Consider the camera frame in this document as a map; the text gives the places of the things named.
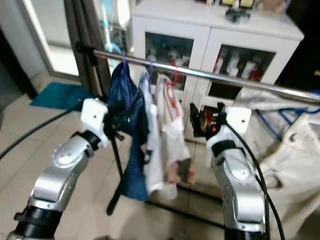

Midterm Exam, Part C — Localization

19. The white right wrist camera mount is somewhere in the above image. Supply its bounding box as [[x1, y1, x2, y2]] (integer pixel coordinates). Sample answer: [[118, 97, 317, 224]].
[[205, 106, 252, 146]]

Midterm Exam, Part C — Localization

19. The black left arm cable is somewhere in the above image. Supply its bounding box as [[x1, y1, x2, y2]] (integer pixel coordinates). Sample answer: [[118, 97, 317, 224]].
[[0, 106, 90, 160]]

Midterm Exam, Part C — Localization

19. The purple hanger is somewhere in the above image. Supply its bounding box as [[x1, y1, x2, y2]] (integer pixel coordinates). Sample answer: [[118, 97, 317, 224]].
[[120, 52, 131, 81], [146, 57, 156, 83]]

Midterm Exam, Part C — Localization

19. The beige garment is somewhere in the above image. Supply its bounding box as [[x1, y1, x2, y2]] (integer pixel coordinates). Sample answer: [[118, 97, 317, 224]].
[[235, 87, 320, 236]]

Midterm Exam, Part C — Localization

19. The plain white shirt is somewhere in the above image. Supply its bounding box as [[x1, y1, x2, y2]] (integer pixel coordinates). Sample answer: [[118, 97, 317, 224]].
[[139, 72, 178, 201]]

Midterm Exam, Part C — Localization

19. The white framed glass door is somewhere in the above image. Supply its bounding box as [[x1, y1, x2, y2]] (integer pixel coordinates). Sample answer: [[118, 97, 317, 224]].
[[25, 0, 68, 78]]

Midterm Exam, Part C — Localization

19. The silver rail black clothes rack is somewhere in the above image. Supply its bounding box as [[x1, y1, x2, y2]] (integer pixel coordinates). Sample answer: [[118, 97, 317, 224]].
[[76, 42, 320, 232]]

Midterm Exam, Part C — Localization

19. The black desk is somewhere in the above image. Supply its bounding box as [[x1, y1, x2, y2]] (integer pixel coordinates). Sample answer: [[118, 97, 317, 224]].
[[0, 37, 26, 98]]

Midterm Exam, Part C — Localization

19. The white glass door cabinet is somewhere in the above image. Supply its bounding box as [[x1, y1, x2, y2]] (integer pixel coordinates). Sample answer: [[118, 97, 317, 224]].
[[130, 0, 306, 141]]

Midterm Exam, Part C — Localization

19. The small black gadget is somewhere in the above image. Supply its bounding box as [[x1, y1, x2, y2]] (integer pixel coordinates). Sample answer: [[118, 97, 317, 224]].
[[225, 6, 252, 25]]

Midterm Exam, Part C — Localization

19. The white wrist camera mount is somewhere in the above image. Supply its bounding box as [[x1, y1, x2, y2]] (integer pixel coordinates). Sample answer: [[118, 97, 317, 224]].
[[205, 106, 252, 146], [81, 98, 110, 150]]

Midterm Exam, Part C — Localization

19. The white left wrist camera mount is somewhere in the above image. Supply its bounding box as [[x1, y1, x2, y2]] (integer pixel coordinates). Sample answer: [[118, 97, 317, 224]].
[[81, 98, 110, 150]]

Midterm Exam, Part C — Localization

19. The grey curtain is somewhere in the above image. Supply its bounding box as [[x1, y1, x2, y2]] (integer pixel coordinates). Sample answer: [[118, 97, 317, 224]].
[[62, 0, 106, 98]]

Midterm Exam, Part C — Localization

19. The red hanger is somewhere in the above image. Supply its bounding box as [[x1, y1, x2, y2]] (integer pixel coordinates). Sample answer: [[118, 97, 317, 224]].
[[172, 62, 181, 83]]

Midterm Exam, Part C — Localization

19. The teal floor mat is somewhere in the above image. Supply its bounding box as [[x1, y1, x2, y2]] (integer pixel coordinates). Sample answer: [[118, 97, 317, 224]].
[[30, 81, 88, 110]]

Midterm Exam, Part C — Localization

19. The blue denim garment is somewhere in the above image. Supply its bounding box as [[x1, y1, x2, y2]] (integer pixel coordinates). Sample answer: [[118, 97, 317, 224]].
[[109, 62, 153, 201]]

